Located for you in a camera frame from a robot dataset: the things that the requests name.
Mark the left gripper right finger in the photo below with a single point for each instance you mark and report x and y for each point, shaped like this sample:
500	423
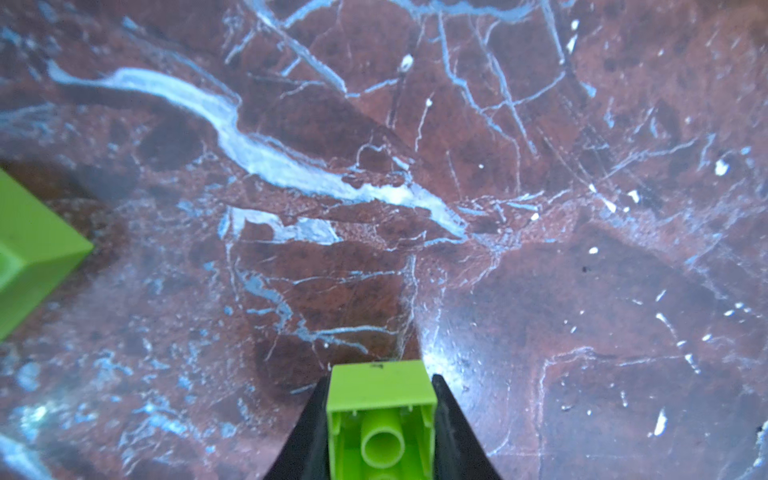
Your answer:
458	453

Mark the green lego brick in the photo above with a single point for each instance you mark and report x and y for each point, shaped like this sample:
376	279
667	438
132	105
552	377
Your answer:
39	250
381	421

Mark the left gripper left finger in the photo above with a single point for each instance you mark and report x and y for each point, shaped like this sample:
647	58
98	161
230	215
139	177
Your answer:
304	455

